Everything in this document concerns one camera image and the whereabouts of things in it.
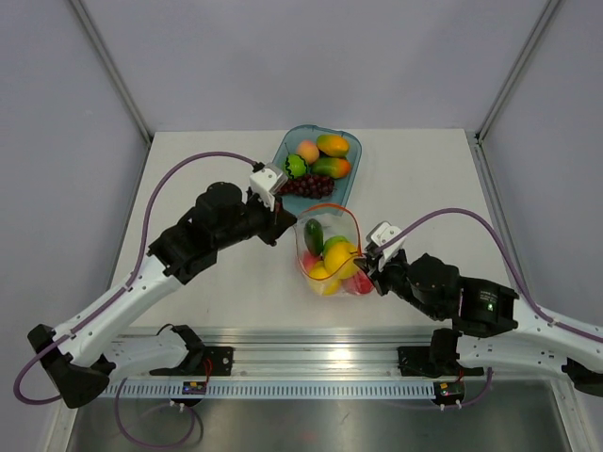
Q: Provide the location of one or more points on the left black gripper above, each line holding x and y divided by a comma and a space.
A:
277, 221

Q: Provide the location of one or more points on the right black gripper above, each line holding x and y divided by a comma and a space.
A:
368, 262

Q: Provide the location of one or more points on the green cucumber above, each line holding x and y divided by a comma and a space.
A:
313, 237

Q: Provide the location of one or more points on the clear zip top bag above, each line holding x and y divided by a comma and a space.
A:
335, 220

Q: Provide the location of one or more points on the green guava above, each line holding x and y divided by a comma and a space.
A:
330, 242

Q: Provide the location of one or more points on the yellow lemon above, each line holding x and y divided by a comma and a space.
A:
321, 281
340, 260

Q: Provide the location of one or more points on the yellow lemon front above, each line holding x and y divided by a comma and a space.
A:
321, 281

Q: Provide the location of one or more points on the red apple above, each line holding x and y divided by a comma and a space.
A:
358, 285

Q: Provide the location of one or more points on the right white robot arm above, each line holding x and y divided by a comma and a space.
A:
538, 345

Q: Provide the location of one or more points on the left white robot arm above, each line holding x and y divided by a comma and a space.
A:
82, 357

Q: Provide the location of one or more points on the pale peach top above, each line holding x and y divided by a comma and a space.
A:
308, 151

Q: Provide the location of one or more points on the teal plastic fruit basket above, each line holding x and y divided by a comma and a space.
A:
342, 187

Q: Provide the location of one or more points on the dark grapes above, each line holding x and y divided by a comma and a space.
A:
309, 186

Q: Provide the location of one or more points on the green lime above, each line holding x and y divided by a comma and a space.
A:
295, 166

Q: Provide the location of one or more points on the orange fruit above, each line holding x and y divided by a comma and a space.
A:
333, 167

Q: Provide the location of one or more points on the right control board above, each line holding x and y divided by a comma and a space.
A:
448, 393

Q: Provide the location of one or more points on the control board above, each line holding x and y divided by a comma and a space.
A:
448, 393
198, 388

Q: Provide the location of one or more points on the orange yellow mango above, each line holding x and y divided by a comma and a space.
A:
333, 145

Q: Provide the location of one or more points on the left control board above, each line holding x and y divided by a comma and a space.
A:
198, 388

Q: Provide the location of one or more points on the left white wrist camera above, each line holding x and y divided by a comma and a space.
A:
266, 181

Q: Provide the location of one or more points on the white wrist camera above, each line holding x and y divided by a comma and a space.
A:
266, 181
384, 242

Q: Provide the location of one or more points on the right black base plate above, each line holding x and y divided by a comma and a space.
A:
422, 361

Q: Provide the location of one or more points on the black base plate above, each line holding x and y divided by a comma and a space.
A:
422, 361
206, 361

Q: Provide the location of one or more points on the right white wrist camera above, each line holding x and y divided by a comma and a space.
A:
384, 242

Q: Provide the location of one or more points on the white slotted cable duct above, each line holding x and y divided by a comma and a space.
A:
281, 390

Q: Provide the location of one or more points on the aluminium mounting rail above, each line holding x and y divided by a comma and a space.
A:
315, 354

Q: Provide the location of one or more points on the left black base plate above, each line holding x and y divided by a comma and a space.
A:
206, 361

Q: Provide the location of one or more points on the left aluminium frame post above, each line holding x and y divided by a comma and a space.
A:
98, 45

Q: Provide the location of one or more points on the aluminium frame post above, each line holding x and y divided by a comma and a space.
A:
98, 45
527, 52

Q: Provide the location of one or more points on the right aluminium frame post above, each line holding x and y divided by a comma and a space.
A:
527, 52

